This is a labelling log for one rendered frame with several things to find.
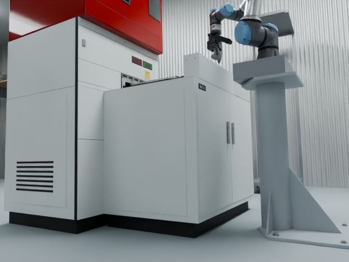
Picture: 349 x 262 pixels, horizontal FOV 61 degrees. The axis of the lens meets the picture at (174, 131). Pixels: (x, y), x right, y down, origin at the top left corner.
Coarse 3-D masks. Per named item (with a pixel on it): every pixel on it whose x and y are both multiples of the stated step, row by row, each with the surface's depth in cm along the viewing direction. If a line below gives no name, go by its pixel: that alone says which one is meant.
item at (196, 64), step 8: (184, 56) 163; (192, 56) 160; (200, 56) 160; (184, 64) 162; (192, 64) 160; (200, 64) 160; (208, 64) 169; (216, 64) 179; (184, 72) 162; (192, 72) 160; (200, 72) 159; (208, 72) 168; (216, 72) 178; (224, 72) 190; (208, 80) 167; (216, 80) 177; (224, 80) 189; (232, 80) 202; (224, 88) 188; (232, 88) 201
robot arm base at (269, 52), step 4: (260, 48) 169; (264, 48) 167; (268, 48) 166; (272, 48) 166; (276, 48) 167; (260, 52) 169; (264, 52) 166; (268, 52) 165; (272, 52) 165; (276, 52) 166; (260, 56) 168; (264, 56) 165; (268, 56) 164; (272, 56) 164
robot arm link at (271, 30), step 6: (264, 24) 168; (270, 24) 167; (270, 30) 167; (276, 30) 168; (264, 36) 164; (270, 36) 166; (276, 36) 168; (264, 42) 166; (270, 42) 166; (276, 42) 167; (258, 48) 171
